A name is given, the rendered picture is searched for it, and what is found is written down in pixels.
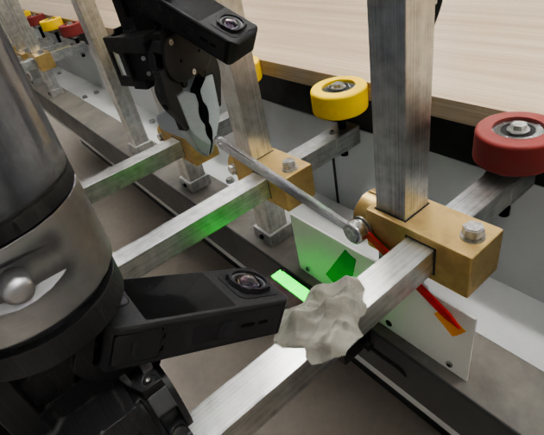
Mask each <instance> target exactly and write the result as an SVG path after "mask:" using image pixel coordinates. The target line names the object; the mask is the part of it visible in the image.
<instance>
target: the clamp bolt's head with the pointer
mask: <svg viewBox="0 0 544 435"><path fill-rule="evenodd" d="M353 219H356V220H358V221H360V222H361V223H362V224H363V225H364V227H365V229H366V230H367V234H368V236H367V239H368V240H369V241H370V242H371V243H372V245H373V246H374V247H375V248H376V249H377V250H378V251H379V252H380V253H381V254H382V255H385V254H387V253H388V252H389V250H388V249H387V248H386V247H385V246H384V245H383V244H382V243H381V242H380V241H379V240H378V239H377V238H376V237H375V236H374V235H373V234H372V229H371V226H370V224H369V222H368V221H367V220H366V219H365V218H363V217H360V216H355V217H354V218H353ZM344 233H345V236H346V238H347V239H348V240H349V241H351V242H353V243H356V242H357V241H358V235H357V232H356V231H355V230H354V229H352V227H350V226H346V228H345V230H344ZM416 290H417V291H418V292H419V293H420V294H421V295H422V296H423V297H424V298H425V299H426V300H427V301H428V302H429V303H430V304H431V306H432V307H433V308H434V309H435V310H436V311H437V312H438V313H439V314H440V315H441V316H442V317H443V318H444V319H446V320H447V321H448V322H450V323H451V324H452V325H454V326H455V327H457V328H458V329H459V330H460V329H461V328H460V326H459V324H458V323H457V321H456V320H455V318H454V317H453V316H452V314H451V313H449V311H447V309H446V308H445V307H444V306H443V305H442V304H441V303H440V302H439V301H438V300H437V299H436V298H435V297H434V296H433V295H432V294H431V293H430V292H429V291H428V290H427V289H426V288H425V287H424V286H423V285H422V284H420V285H419V286H418V287H417V288H416Z"/></svg>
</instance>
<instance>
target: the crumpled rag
mask: <svg viewBox="0 0 544 435"><path fill-rule="evenodd" d="M364 289H365V288H364V286H363V284H362V283H361V281H360V280H359V279H358V278H356V277H352V276H349V275H345V276H344V277H343V278H341V279H340V280H338V281H335V282H333V283H329V284H326V283H322V284H318V285H315V286H314V287H312V288H311V290H310V291H309V293H308V295H307V297H306V299H305V301H304V302H303V303H302V304H299V305H298V306H294V307H291V308H289V309H285V310H284V313H283V316H282V320H281V325H280V328H279V331H278V333H276V334H275V337H274V340H273V341H275V342H277V343H278V344H279V345H280V346H281V347H285V346H286V347H287V346H289V345H290V346H291V345H292V346H296V345H298V346H299V345H300V344H301V347H302V345H303V346H304V347H305V348H306V350H305V351H306V359H307V360H308V361H309V362H310V363H311V364H312V365H315V364H320V363H321V364H322V363H323V362H326V361H327V360H328V361H330V359H333V358H334V357H339V356H340V357H341V356H345V354H346V352H347V350H348V349H349V348H350V347H351V345H352V344H353V343H354V342H355V341H356V340H358V339H359V338H360V337H363V334H361V333H362V332H361V331H360V330H359V328H358V321H359V318H361V317H362V316H363V315H365V312H366V310H368V308H367V304H365V303H364V300H363V299H362V298H363V296H364V291H365V290H364Z"/></svg>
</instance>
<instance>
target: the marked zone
mask: <svg viewBox="0 0 544 435"><path fill-rule="evenodd" d="M355 264H356V259H355V258H354V257H352V256H351V255H350V254H349V253H348V252H347V251H346V250H344V251H343V253H342V254H341V255H340V257H339V258H338V259H337V260H336V261H335V262H334V264H333V265H332V267H331V268H330V269H329V271H328V272H327V273H326V275H327V276H328V277H329V278H330V280H331V281H332V282H335V281H338V280H340V279H341V278H343V277H344V276H345V275H349V276H352V277H353V273H354V268H355Z"/></svg>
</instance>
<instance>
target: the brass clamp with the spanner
mask: <svg viewBox="0 0 544 435"><path fill-rule="evenodd" d="M355 216H360V217H363V218H365V219H366V220H367V221H368V222H369V224H370V226H371V229H372V234H373V235H374V236H375V237H376V238H377V239H378V240H379V241H380V242H381V243H382V244H383V245H384V246H385V247H386V248H387V249H388V250H392V249H393V248H394V247H395V246H396V245H397V244H398V243H400V242H401V241H402V240H404V239H405V238H406V237H409V238H411V239H413V240H415V241H416V242H418V243H421V244H423V245H425V246H427V247H428V248H430V249H433V250H434V261H433V274H431V275H430V276H429V277H428V278H429V279H431V280H433V281H436V282H438V283H439V284H440V285H442V286H444V287H447V288H448V289H450V290H452V291H454V292H455V293H458V294H459V295H461V296H463V297H465V298H468V297H469V296H470V295H471V294H472V293H473V292H474V291H475V290H476V289H477V288H479V287H480V286H481V285H482V284H483V283H484V282H485V281H486V280H487V279H488V278H489V277H490V276H491V275H492V274H493V273H494V272H495V271H496V270H497V264H498V258H499V254H500V248H501V243H502V239H503V229H501V228H499V227H496V226H495V225H492V224H488V223H486V222H484V221H482V220H479V219H477V218H474V217H471V216H469V215H466V214H464V213H462V212H460V211H456V210H454V209H452V208H449V207H447V206H444V205H441V204H439V203H436V202H434V201H432V200H430V199H428V200H427V204H426V205H425V206H423V207H422V208H421V209H419V210H418V211H417V212H416V213H415V214H414V215H412V216H411V217H410V218H408V219H407V220H406V221H404V220H402V219H400V218H398V217H395V216H393V215H391V214H389V213H387V212H385V211H382V210H380V209H378V208H376V188H373V189H371V190H369V191H368V192H366V193H365V194H364V195H363V196H362V197H361V199H360V200H359V201H358V202H357V205H356V208H355V211H354V214H353V218H354V217H355ZM471 220H472V221H477V222H481V223H482V224H483V226H484V228H485V231H484V233H485V235H486V238H485V241H484V242H482V243H480V244H469V243H465V242H463V241H462V240H461V239H460V237H459V233H460V231H461V230H462V228H463V224H465V223H467V222H469V221H471Z"/></svg>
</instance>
